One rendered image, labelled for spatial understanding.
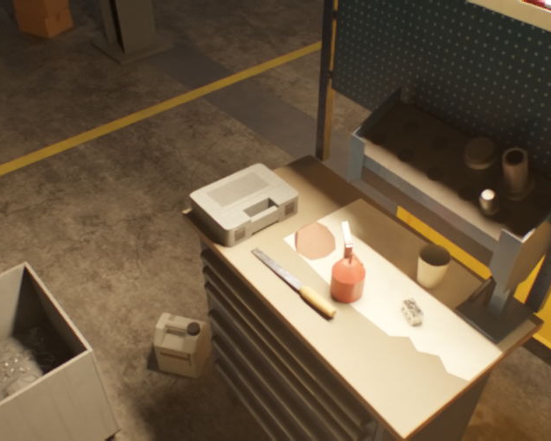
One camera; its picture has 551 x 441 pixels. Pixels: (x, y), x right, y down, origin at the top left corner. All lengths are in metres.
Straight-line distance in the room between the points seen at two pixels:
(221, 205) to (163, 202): 1.68
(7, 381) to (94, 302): 0.71
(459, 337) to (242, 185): 0.73
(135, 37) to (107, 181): 1.72
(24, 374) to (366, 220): 1.32
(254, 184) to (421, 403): 0.78
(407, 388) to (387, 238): 0.48
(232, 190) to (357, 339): 0.58
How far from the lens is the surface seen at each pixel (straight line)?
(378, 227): 1.68
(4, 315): 2.40
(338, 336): 1.40
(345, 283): 1.41
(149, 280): 2.86
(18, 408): 1.96
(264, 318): 1.54
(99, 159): 3.72
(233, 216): 1.59
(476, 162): 1.30
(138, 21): 4.89
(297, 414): 1.71
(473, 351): 1.44
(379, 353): 1.38
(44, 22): 5.43
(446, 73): 1.45
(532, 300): 1.55
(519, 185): 1.30
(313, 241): 1.58
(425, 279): 1.51
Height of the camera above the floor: 2.06
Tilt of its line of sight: 41 degrees down
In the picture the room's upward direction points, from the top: straight up
